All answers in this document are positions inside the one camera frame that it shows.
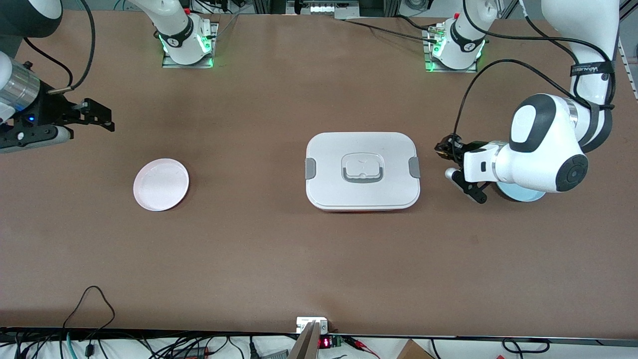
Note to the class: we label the orange and black switch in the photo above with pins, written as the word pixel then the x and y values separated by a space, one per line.
pixel 441 153

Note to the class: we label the white lunch box grey clips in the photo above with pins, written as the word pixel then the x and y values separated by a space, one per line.
pixel 364 192

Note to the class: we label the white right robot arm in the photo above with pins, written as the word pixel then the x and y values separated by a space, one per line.
pixel 174 20

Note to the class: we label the pink round plate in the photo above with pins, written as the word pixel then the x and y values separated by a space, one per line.
pixel 161 184

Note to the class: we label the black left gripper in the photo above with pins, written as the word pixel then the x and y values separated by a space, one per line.
pixel 454 148

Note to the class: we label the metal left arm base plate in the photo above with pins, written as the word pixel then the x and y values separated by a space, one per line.
pixel 448 71

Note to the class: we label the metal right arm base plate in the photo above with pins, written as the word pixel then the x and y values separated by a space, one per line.
pixel 212 60

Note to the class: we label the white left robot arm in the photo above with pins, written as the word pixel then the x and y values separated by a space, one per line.
pixel 538 154

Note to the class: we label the white power strip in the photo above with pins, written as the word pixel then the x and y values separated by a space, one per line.
pixel 329 7

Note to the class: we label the aluminium camera post profile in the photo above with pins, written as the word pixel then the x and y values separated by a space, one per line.
pixel 306 344

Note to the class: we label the red digit display module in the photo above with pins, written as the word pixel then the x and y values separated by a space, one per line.
pixel 325 342

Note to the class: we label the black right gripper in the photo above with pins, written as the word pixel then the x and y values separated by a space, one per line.
pixel 51 109

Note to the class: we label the white metal mounting bracket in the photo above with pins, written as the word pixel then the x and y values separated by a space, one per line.
pixel 301 324

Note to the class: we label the brown cardboard box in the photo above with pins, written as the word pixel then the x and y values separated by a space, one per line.
pixel 413 351

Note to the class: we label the light blue round plate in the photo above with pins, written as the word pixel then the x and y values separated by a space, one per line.
pixel 518 195

